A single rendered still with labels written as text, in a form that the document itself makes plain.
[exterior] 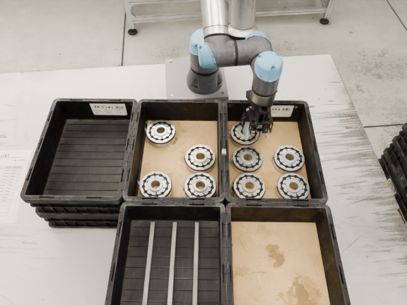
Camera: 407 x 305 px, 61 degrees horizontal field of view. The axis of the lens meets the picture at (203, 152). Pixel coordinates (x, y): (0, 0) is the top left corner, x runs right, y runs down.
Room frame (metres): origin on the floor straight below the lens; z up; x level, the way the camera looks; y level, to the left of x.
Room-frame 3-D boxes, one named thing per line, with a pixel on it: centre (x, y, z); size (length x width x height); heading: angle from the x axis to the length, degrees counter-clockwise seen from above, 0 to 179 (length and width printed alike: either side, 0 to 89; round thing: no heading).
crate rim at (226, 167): (0.63, -0.22, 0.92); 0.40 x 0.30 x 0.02; 179
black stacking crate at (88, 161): (0.64, 0.38, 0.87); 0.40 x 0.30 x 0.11; 179
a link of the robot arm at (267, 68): (0.73, -0.18, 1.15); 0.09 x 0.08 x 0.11; 7
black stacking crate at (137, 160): (0.64, 0.08, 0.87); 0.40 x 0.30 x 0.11; 179
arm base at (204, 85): (1.05, -0.01, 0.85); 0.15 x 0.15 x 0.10
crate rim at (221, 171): (0.64, 0.08, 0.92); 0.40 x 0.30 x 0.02; 179
